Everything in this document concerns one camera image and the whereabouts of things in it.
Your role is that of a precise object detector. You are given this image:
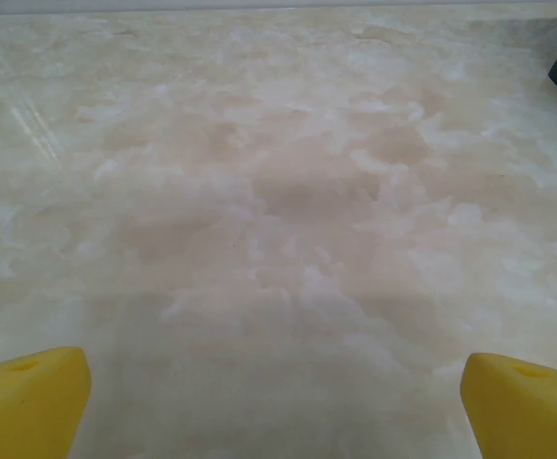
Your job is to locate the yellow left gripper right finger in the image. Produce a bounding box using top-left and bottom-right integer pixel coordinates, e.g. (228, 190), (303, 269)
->
(463, 352), (557, 459)

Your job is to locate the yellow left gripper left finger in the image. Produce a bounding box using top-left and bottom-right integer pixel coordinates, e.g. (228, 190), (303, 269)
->
(0, 347), (92, 459)

